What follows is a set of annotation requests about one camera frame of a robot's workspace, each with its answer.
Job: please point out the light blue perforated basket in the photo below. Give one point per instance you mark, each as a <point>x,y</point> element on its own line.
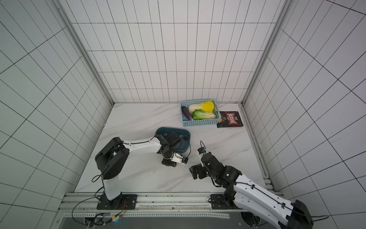
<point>187,123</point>

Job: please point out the purple eggplant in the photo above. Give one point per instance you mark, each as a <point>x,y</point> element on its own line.
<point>186,113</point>

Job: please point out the dark teal storage box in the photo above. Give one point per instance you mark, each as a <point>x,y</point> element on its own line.
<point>183,145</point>

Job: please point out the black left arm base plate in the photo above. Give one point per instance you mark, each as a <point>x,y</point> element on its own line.
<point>122,202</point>

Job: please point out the yellow napa cabbage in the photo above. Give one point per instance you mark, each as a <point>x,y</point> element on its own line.
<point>207,106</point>

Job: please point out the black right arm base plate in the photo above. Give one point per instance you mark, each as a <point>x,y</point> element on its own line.
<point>221,202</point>

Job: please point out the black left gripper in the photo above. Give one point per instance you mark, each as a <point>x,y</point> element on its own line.
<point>168,163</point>

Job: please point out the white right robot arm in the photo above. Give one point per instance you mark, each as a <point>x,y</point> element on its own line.
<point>242,193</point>

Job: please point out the green lettuce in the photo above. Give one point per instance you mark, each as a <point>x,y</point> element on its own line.
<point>203,115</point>

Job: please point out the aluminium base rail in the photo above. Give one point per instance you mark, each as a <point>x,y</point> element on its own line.
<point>81,206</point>

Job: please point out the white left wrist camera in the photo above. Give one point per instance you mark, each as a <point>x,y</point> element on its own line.
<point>179,158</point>

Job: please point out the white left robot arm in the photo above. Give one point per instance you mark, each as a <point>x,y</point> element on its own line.
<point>112,158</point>

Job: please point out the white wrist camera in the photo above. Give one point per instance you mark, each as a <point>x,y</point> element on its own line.
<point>179,158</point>
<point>201,152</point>

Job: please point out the black Kray chips bag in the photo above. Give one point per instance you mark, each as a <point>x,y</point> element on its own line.
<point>230,119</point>

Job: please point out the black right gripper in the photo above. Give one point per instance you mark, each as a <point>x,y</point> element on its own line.
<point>202,169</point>

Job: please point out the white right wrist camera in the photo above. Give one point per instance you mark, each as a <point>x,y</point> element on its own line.
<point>201,152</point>

